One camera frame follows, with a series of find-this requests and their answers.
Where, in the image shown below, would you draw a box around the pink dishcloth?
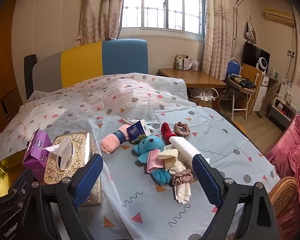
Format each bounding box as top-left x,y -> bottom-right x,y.
101,124 -> 130,154

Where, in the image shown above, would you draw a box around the patterned plastic tablecloth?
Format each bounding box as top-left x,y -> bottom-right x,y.
0,73 -> 280,239

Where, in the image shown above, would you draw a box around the blue Tempo tissue pack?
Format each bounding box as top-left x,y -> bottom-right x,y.
127,119 -> 151,144

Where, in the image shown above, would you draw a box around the blue folding chair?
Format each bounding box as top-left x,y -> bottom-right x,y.
224,57 -> 256,120

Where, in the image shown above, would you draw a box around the cream folded cloth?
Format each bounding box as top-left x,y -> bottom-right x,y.
158,148 -> 179,171

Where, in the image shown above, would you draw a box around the pink ruffled bedding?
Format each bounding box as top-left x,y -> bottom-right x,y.
264,113 -> 300,215

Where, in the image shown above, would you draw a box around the grey yellow blue sofa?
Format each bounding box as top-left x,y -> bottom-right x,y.
24,39 -> 149,99

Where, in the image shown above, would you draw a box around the blue plush toy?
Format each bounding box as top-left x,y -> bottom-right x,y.
134,135 -> 171,186

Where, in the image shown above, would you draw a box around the white bag under desk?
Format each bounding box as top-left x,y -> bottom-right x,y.
190,87 -> 219,102

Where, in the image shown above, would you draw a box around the boxes on desk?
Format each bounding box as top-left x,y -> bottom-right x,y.
174,54 -> 199,71

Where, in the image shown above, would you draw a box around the wooden desk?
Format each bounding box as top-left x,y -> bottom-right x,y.
157,69 -> 226,111

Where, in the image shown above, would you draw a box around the purple tissue box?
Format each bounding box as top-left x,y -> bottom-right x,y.
23,128 -> 52,182

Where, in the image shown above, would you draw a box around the left beige curtain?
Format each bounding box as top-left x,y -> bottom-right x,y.
75,0 -> 123,47

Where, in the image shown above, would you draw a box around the window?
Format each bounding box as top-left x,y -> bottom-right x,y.
121,0 -> 205,36

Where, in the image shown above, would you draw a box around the black television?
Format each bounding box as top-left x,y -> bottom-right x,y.
242,41 -> 270,73

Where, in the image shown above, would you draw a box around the white round fan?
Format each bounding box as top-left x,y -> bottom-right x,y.
256,57 -> 268,73

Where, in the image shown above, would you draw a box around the mauve satin scrunchie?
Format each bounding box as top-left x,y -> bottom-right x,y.
172,169 -> 193,185

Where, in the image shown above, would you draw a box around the white waffle cloth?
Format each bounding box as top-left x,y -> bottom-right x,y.
168,160 -> 191,204

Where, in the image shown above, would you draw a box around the right beige curtain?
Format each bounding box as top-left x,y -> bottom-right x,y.
202,0 -> 232,80

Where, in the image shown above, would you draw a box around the gold tray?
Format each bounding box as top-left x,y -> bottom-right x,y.
0,149 -> 26,197

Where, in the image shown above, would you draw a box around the red Christmas sock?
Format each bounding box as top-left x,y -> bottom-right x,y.
161,122 -> 176,145

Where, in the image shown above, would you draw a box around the beige curtain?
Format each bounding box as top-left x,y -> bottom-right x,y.
75,0 -> 123,47
202,0 -> 232,80

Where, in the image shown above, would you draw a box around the patterned scrunchie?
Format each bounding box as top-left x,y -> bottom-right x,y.
174,122 -> 191,138

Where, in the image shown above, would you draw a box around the gold embossed tissue box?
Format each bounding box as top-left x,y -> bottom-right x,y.
44,132 -> 103,207

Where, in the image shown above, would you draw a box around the rattan chair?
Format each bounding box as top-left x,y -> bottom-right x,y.
268,176 -> 300,240

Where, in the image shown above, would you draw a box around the white packaged towel roll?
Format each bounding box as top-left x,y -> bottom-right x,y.
169,136 -> 210,169

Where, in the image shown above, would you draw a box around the air conditioner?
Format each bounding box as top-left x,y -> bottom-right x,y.
263,8 -> 295,28

